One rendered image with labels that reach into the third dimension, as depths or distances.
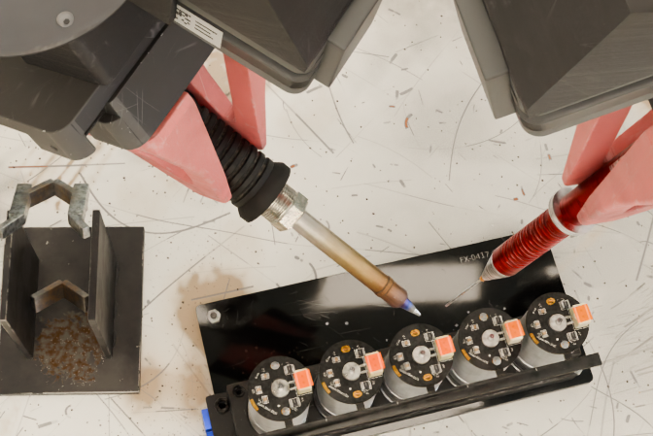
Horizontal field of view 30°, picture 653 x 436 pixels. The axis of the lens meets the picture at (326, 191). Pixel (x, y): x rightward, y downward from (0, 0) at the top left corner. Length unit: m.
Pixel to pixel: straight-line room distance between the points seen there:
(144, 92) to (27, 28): 0.10
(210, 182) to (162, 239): 0.16
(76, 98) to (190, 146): 0.05
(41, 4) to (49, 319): 0.31
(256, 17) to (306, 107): 0.31
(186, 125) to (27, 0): 0.12
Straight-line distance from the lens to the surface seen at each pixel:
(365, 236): 0.55
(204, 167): 0.39
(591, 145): 0.35
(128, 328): 0.54
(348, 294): 0.53
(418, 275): 0.54
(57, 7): 0.25
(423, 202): 0.56
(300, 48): 0.27
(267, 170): 0.42
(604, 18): 0.21
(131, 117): 0.34
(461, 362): 0.49
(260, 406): 0.47
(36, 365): 0.54
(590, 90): 0.23
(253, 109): 0.41
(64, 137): 0.33
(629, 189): 0.33
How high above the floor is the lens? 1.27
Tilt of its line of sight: 68 degrees down
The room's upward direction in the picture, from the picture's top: 9 degrees clockwise
